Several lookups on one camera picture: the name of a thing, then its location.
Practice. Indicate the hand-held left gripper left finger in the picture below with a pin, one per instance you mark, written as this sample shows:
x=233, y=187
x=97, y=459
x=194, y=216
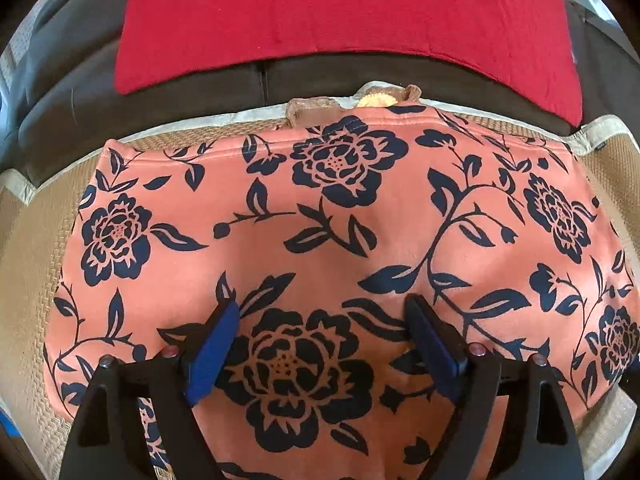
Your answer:
x=212, y=355

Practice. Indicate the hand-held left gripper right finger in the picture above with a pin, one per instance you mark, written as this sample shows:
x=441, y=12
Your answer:
x=435, y=350

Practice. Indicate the orange floral blouse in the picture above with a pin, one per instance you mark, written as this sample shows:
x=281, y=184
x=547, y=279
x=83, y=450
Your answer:
x=350, y=230

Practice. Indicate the woven mat with beige trim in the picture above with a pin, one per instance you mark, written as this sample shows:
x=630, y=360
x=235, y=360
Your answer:
x=30, y=270

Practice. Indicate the dark brown leather sofa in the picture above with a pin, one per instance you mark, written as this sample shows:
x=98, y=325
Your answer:
x=65, y=85

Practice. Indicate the red towel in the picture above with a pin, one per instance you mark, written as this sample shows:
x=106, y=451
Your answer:
x=350, y=15

